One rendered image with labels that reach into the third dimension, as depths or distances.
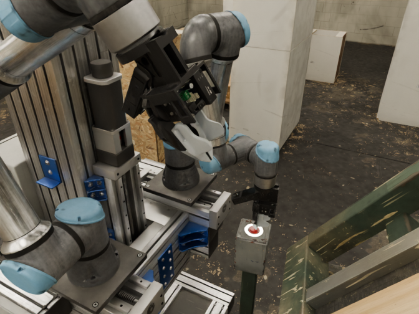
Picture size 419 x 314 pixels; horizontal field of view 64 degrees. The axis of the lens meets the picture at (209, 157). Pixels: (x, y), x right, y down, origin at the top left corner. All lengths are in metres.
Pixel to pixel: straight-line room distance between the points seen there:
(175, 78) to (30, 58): 0.38
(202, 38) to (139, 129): 1.93
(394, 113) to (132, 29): 4.47
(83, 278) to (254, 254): 0.61
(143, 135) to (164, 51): 2.48
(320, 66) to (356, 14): 3.25
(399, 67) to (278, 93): 1.78
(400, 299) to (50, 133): 1.03
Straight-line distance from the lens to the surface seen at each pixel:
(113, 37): 0.44
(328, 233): 1.29
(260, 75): 3.29
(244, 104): 3.44
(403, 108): 4.76
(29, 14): 0.51
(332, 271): 1.44
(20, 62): 0.77
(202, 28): 1.05
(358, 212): 1.23
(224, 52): 1.12
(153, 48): 0.43
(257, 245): 1.29
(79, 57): 1.04
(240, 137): 1.18
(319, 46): 5.85
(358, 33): 9.03
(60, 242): 0.90
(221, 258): 2.47
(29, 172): 1.32
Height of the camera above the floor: 1.84
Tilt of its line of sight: 31 degrees down
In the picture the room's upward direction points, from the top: straight up
